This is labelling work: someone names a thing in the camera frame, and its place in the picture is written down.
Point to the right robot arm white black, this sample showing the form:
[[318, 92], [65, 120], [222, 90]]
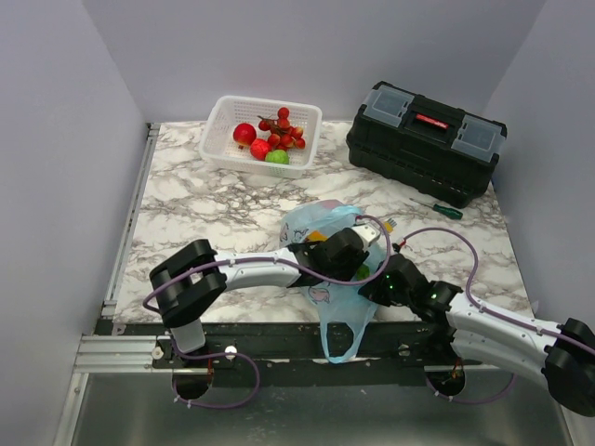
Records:
[[557, 356]]

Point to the green handled screwdriver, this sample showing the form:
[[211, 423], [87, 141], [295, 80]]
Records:
[[448, 212]]

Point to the hex key set yellow holder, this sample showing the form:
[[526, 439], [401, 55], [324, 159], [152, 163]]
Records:
[[390, 225]]

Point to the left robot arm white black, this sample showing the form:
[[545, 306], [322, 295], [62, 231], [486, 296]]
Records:
[[189, 282]]

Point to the green fake leafy fruit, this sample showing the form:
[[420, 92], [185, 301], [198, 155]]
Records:
[[362, 273]]

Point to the black plastic toolbox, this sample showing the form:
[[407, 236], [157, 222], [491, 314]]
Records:
[[442, 151]]

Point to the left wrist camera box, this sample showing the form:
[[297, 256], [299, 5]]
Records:
[[368, 234]]

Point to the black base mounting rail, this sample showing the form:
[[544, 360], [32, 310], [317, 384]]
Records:
[[290, 354]]

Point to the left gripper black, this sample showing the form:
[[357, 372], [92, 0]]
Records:
[[354, 265]]

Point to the white plastic basket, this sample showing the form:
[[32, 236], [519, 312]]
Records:
[[218, 146]]

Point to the light blue plastic bag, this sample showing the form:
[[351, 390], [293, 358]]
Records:
[[336, 302]]

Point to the red fake peach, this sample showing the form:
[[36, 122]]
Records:
[[260, 148]]

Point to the red fake apple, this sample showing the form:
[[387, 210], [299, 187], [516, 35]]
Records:
[[244, 135]]

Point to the red fake cherry bunch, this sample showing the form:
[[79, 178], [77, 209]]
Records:
[[283, 135]]

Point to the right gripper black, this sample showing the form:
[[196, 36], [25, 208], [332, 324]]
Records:
[[373, 291]]

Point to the aluminium frame profile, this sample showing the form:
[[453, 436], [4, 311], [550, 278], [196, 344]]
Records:
[[106, 354]]

